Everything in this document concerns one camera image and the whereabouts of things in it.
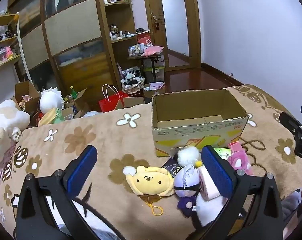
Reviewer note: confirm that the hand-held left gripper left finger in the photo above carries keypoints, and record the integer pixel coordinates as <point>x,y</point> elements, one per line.
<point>82,172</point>

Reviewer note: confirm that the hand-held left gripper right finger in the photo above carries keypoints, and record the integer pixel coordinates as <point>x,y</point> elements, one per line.
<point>216,172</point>

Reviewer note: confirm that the pink tissue roll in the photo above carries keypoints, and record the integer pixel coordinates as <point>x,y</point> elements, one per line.
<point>207,183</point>

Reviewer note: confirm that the pink plush toy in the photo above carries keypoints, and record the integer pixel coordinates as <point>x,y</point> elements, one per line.
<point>237,161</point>

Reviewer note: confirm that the purple blindfolded plush doll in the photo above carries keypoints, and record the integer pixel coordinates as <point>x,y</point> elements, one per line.
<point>186,177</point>

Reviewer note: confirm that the pink plastic packet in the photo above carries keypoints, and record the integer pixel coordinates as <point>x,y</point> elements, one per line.
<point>234,146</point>

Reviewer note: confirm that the white fluffy duck plush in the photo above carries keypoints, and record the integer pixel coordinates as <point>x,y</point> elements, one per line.
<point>188,155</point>

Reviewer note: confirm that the cardboard box yellow print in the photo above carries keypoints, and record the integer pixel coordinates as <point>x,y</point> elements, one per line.
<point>191,135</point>

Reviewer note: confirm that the yellow bear plush pouch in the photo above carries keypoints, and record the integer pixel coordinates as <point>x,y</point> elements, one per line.
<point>148,180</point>

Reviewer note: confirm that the green tissue packet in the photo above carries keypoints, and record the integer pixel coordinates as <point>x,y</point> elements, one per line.
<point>223,153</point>

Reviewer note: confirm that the black tissue packet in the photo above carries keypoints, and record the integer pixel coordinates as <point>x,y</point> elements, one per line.
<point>172,168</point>

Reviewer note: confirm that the white plastic bag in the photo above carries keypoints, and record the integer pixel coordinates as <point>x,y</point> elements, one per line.
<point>92,114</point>

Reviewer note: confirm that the green frog plush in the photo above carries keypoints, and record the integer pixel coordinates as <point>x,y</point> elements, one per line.
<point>58,115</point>

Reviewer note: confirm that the yellow round cushion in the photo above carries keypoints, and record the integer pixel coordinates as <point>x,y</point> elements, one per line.
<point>45,117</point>

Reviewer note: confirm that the open cardboard box with flaps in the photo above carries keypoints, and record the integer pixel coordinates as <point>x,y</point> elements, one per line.
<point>78,100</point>

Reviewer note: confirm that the red paper bag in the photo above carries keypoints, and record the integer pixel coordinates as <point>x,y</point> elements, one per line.
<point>111,103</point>

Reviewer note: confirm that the small white dark-eyed plush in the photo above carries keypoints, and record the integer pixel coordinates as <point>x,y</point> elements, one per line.
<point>16,133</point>

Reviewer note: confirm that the green glass bottle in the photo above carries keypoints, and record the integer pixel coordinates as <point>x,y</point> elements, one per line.
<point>73,93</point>

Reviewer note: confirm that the white round plush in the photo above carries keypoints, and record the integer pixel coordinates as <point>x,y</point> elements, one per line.
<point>49,100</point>

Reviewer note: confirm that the grey fuzzy cloth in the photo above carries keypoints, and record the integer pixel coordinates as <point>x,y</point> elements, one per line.
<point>290,202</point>

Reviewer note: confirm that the plain brown cardboard box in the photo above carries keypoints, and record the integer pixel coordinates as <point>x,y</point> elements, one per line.
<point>133,102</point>

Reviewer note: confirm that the large white plush toy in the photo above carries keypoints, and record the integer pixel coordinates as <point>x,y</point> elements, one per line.
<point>5,120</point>

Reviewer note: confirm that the wicker basket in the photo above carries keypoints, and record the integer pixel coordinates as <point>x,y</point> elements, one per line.
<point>133,88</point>

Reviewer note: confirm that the tall open cardboard box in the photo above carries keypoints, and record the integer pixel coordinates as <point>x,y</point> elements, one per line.
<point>25,90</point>

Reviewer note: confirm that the small low cardboard box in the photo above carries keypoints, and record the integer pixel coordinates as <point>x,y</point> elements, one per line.
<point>151,93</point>

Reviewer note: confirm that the clear plastic storage bin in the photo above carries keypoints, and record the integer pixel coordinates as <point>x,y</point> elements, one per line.
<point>159,73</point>

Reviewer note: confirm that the small folding table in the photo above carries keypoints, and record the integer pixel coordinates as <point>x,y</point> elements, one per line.
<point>154,60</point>

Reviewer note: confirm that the pile of small boxes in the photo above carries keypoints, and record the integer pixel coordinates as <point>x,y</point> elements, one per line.
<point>136,50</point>

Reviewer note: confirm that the white curved pole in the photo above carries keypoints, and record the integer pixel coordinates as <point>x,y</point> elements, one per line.
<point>22,50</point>

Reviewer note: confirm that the pink cloth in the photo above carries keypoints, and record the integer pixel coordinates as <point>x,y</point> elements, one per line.
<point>152,50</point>

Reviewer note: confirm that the row of small figurines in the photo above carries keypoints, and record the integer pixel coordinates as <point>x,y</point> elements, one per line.
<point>8,52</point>

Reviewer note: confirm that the group of small jars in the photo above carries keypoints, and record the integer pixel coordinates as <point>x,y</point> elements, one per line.
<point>118,33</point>

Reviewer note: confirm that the wooden wardrobe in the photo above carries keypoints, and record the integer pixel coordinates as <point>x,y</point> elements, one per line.
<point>73,27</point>

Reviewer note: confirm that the red box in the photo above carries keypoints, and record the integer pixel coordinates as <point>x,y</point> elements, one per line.
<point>143,38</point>

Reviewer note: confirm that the wooden door with glass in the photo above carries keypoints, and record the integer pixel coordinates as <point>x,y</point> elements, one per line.
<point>153,5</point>

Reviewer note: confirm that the wooden wall shelf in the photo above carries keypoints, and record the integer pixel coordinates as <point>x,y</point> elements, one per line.
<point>3,18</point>

